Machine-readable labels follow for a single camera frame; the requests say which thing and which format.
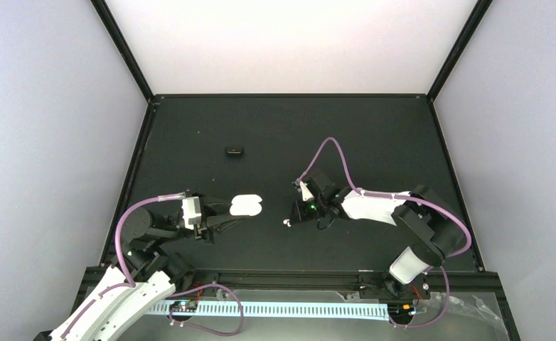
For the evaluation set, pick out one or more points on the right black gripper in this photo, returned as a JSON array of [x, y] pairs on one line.
[[299, 214]]

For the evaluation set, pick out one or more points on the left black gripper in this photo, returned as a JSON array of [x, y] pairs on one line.
[[209, 219]]

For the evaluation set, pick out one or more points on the white oval case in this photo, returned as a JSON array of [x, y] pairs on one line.
[[246, 205]]

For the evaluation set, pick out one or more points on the black earbud charging case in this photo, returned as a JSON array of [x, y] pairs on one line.
[[234, 151]]

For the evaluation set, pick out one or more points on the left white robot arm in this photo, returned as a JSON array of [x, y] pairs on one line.
[[143, 274]]

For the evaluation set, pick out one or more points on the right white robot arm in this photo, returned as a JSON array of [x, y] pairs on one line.
[[432, 233]]

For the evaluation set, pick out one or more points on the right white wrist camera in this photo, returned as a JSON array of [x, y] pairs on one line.
[[305, 193]]

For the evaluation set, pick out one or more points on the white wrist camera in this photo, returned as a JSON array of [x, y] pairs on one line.
[[192, 213], [305, 193]]

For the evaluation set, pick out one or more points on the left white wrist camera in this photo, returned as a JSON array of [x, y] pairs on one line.
[[192, 213]]

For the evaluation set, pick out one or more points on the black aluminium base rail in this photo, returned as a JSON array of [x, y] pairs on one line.
[[341, 281]]

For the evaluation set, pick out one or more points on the light blue slotted cable duct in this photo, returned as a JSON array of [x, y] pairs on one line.
[[258, 309]]

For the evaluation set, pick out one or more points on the left back frame post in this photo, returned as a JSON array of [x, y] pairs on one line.
[[108, 20]]

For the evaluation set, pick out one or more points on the frame post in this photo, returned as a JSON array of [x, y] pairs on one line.
[[463, 39], [108, 20]]

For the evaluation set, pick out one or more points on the right back frame post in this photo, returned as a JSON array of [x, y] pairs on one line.
[[463, 39]]

